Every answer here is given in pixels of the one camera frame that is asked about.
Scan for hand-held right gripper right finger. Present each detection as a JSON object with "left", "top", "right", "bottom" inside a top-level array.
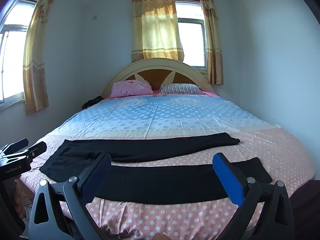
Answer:
[{"left": 212, "top": 152, "right": 295, "bottom": 240}]

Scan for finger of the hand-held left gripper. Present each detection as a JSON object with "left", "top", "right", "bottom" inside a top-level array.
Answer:
[
  {"left": 24, "top": 141, "right": 48, "bottom": 162},
  {"left": 0, "top": 137, "right": 29, "bottom": 155}
]

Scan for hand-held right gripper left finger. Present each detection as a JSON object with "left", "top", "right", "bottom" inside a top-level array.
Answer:
[{"left": 28, "top": 151, "right": 112, "bottom": 240}]

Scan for black pants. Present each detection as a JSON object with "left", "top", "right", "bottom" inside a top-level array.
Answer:
[{"left": 39, "top": 132, "right": 273, "bottom": 205}]

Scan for dark cloth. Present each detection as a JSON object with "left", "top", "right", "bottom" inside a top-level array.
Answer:
[{"left": 81, "top": 95, "right": 103, "bottom": 110}]

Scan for bed with polka-dot sheet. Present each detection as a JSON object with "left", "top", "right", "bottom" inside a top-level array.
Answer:
[{"left": 20, "top": 90, "right": 317, "bottom": 240}]

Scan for large window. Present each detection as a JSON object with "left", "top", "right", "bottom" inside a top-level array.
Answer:
[{"left": 0, "top": 0, "right": 37, "bottom": 110}]

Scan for long yellow curtain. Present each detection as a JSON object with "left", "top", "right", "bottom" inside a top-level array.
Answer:
[{"left": 23, "top": 0, "right": 57, "bottom": 116}]

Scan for pink pillow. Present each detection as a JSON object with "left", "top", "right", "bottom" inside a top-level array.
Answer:
[{"left": 110, "top": 80, "right": 154, "bottom": 99}]

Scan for striped pillow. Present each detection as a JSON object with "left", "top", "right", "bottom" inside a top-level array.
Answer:
[{"left": 159, "top": 84, "right": 206, "bottom": 95}]

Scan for cream and brown headboard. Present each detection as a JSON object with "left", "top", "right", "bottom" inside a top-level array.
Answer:
[{"left": 101, "top": 57, "right": 214, "bottom": 98}]

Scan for narrow yellow curtain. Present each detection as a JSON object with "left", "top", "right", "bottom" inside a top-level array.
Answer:
[{"left": 199, "top": 0, "right": 224, "bottom": 86}]

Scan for small window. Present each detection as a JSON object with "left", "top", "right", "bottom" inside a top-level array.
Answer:
[{"left": 174, "top": 0, "right": 208, "bottom": 72}]

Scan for wide yellow curtain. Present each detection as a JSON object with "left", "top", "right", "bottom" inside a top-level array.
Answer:
[{"left": 131, "top": 0, "right": 184, "bottom": 64}]

